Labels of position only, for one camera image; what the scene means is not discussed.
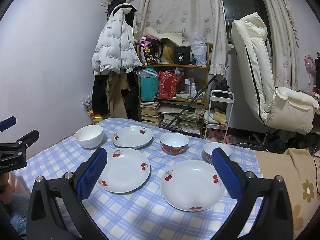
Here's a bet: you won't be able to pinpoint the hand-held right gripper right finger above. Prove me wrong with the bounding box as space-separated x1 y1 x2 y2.
211 147 294 240

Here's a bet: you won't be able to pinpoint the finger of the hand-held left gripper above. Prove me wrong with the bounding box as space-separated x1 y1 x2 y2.
15 129 40 151
0 116 17 132

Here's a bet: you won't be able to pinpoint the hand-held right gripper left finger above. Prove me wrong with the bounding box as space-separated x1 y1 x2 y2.
26 147 110 240

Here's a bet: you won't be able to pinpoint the red and white patterned bowl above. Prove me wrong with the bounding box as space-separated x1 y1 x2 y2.
202 142 233 165

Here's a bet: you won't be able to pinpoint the white cherry print plate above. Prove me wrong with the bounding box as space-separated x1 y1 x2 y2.
111 126 153 149
96 147 151 195
160 160 226 212

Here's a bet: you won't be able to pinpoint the plain white bowl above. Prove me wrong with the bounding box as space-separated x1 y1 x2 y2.
75 124 104 150

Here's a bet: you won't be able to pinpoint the red floral bowl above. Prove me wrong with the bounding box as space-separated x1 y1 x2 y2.
160 132 190 155

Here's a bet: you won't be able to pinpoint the person's left hand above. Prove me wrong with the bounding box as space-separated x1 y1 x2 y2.
7 172 28 197

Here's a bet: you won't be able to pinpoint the pink plastic toy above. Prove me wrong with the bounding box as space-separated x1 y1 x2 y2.
210 129 233 145

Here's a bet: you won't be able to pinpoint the grey fluffy clothing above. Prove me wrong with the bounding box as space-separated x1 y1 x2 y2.
9 194 32 231

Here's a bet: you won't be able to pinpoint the tan cardboard packet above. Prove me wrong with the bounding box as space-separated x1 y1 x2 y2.
213 108 228 125

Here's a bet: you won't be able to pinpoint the blue checked tablecloth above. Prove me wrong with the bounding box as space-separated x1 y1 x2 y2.
12 117 265 240

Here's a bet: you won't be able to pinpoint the plastic bag with yellow items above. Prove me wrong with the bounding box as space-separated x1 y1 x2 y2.
81 94 103 123

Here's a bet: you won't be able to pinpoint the white trolley cart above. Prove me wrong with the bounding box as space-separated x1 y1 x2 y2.
204 90 235 141

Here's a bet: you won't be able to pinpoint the pile of magazines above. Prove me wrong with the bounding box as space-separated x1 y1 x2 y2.
160 104 203 135

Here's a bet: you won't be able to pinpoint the black hanging pants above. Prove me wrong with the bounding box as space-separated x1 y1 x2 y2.
92 74 110 117

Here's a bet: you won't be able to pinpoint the beige hanging coat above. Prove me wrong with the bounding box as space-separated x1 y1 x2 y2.
107 74 128 120

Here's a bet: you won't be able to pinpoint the dark long pole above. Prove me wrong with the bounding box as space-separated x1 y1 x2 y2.
166 76 217 128

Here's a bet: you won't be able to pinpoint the stack of old books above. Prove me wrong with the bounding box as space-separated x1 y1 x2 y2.
139 101 162 127

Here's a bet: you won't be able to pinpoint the teal bag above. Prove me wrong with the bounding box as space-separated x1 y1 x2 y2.
139 67 159 102

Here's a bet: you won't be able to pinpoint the red patterned bag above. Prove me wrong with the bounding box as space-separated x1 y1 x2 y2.
157 71 183 99

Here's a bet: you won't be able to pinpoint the white recliner chair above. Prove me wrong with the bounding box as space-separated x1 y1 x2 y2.
231 12 320 135

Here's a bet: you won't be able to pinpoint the wooden shelf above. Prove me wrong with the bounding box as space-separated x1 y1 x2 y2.
137 42 210 135

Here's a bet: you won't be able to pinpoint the white puffer jacket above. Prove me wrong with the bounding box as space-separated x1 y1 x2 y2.
91 5 144 75

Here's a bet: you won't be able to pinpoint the clear plastic bag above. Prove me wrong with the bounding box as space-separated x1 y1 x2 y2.
191 32 208 66

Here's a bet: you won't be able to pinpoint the black box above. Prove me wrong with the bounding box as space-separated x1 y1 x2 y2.
174 46 191 64

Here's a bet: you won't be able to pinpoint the colourful printed bag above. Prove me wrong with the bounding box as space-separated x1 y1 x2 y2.
139 36 165 65

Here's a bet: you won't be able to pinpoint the pink fan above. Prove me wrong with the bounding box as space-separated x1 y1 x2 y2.
304 55 316 78

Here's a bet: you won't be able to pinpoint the cream foam sheet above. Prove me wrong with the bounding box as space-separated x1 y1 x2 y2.
142 27 187 46

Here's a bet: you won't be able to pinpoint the narrow ruffled floral curtain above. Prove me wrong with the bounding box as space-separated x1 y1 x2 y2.
255 0 300 92

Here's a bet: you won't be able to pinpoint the black hanging garment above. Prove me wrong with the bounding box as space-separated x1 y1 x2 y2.
107 0 137 27

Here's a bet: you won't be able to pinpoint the wide floral curtain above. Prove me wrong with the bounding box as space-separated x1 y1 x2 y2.
135 0 229 75

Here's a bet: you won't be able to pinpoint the dark window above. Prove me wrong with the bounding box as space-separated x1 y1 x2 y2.
217 0 272 42

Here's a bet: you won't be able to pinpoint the black cable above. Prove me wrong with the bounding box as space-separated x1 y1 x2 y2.
312 155 320 196

